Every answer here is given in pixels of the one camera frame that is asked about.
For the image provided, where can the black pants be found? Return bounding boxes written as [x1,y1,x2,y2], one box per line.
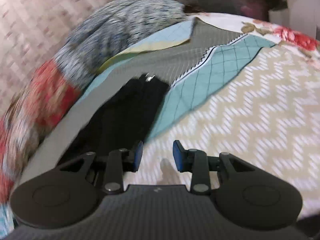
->
[58,75,169,165]

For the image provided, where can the patterned bedsheet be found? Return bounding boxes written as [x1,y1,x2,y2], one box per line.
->
[20,14,319,217]

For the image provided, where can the red floral patchwork quilt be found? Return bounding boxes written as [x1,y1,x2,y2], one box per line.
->
[1,0,186,237]

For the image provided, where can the beige leaf pattern curtain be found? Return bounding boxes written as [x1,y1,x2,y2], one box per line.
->
[1,0,112,113]

